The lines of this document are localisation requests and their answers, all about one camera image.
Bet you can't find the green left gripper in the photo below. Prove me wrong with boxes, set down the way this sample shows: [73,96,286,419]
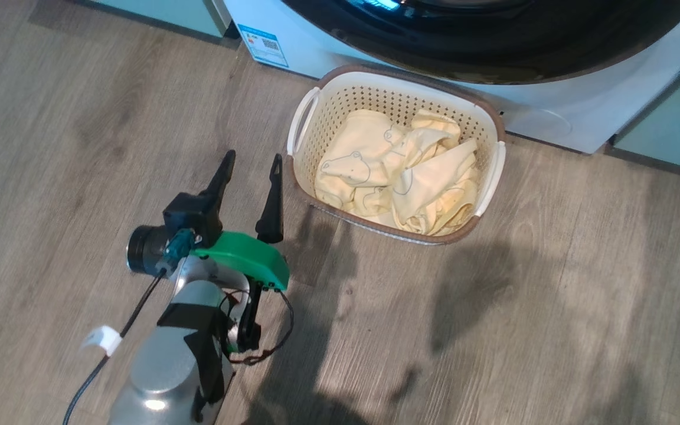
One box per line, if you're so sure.
[192,149,290,292]

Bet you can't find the pale yellow baby clothes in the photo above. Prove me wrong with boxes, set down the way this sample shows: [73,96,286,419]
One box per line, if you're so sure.
[315,109,481,236]

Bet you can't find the black round washing machine door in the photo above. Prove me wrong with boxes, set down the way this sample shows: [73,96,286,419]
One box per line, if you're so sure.
[281,0,680,84]

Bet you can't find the cream perforated laundry basket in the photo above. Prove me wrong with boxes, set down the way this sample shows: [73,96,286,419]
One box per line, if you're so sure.
[285,64,507,246]

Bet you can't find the white front-load washing machine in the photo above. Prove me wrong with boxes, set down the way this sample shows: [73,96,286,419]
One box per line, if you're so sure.
[222,0,680,155]

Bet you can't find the blue energy label sticker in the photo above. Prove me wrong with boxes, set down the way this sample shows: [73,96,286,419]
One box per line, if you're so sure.
[237,24,289,68]

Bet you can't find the teal cabinet with dark gap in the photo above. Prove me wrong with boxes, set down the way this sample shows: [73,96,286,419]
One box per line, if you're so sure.
[89,0,231,39]

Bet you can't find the round white filter cover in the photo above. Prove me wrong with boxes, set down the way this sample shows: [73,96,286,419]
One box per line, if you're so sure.
[504,106,574,138]

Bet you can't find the wide teal cabinet panel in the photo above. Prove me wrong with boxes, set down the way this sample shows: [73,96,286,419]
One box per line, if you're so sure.
[612,44,680,178]

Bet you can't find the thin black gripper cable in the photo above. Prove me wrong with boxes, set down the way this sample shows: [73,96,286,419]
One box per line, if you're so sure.
[221,288,295,365]

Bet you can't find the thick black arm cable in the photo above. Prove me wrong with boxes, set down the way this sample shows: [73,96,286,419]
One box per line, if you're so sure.
[63,269,166,425]

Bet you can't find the white cable tag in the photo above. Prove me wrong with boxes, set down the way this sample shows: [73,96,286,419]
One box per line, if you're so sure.
[82,326,122,357]

